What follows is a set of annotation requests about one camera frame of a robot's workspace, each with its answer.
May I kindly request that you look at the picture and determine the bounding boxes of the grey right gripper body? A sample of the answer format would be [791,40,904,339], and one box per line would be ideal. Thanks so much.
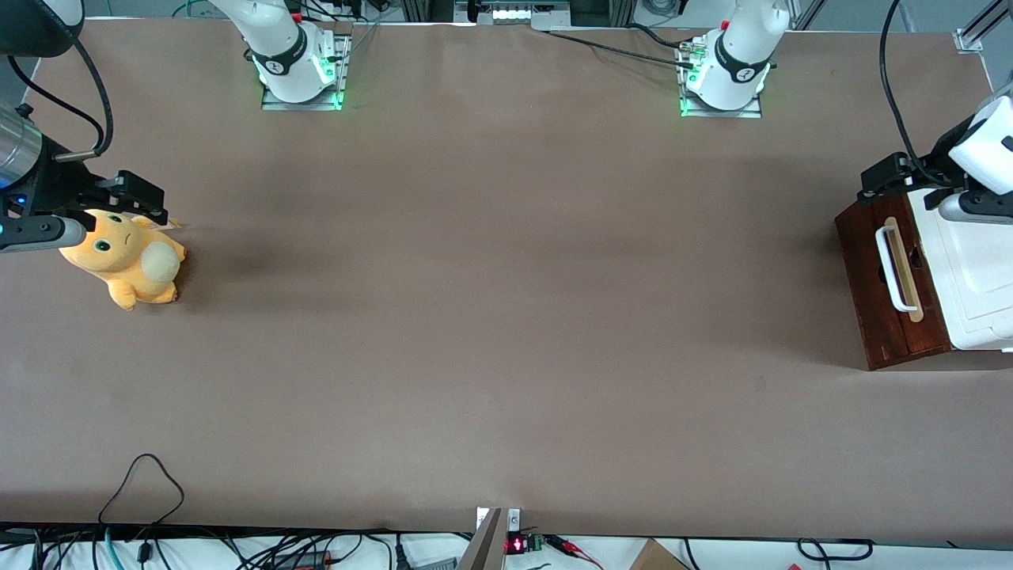
[0,105,80,222]

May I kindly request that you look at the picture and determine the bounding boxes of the white drawer handle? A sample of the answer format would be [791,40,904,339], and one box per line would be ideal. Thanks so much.
[875,223,920,313]

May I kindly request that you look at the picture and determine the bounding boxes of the dark brown wooden drawer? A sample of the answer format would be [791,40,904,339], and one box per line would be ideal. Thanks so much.
[835,194,927,372]

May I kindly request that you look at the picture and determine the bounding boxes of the white-topped brown drawer cabinet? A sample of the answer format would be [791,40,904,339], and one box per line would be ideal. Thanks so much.
[835,184,1013,372]

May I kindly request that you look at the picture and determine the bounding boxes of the orange plush toy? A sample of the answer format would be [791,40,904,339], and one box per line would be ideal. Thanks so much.
[59,208,188,312]

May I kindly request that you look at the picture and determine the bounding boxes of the black power adapter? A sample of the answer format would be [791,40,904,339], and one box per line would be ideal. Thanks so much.
[269,549,338,570]

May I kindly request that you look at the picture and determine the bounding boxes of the white power strip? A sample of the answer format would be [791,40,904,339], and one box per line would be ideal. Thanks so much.
[473,0,572,31]

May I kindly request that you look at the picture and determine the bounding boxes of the brown cardboard box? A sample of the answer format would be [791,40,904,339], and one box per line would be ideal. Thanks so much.
[628,538,692,570]

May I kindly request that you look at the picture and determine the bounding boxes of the red clip leads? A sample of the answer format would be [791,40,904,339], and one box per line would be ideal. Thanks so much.
[546,535,607,570]

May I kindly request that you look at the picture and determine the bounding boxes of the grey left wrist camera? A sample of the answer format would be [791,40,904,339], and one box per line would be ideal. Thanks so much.
[937,189,1013,226]

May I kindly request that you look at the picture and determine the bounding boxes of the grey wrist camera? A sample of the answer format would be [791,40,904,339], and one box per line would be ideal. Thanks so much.
[0,215,87,255]
[937,189,1013,226]

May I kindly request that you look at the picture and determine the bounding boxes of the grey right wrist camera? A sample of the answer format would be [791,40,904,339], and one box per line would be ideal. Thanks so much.
[0,215,87,255]

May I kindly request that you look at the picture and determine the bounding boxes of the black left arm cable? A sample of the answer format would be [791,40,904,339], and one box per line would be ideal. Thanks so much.
[878,0,966,191]

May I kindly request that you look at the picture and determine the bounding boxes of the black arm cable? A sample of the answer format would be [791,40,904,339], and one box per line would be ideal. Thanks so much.
[6,36,116,164]
[878,0,966,191]

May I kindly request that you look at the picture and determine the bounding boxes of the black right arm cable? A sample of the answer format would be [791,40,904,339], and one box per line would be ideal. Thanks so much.
[6,36,116,164]

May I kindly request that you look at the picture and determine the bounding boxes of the silver aluminium frame profile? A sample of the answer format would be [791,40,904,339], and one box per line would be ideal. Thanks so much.
[953,0,1013,55]

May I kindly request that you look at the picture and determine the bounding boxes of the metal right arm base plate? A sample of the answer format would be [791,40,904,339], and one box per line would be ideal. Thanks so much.
[260,32,352,112]

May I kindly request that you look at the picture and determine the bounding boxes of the black looped cable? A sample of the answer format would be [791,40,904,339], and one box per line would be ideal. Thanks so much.
[97,452,186,528]

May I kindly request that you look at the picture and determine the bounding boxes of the short black table cable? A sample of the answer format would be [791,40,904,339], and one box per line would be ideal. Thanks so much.
[628,23,699,51]

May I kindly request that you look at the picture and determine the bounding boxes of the long black table cable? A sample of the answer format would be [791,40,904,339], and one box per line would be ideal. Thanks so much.
[544,30,697,67]

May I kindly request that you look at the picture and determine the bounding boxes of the black flat coiled cable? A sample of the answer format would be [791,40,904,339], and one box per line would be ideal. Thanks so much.
[795,537,876,564]

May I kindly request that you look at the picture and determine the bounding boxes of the grey camera post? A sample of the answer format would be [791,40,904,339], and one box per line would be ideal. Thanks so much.
[454,507,508,570]

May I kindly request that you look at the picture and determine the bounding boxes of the white metal bracket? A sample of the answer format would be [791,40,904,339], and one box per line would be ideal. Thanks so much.
[475,507,523,534]

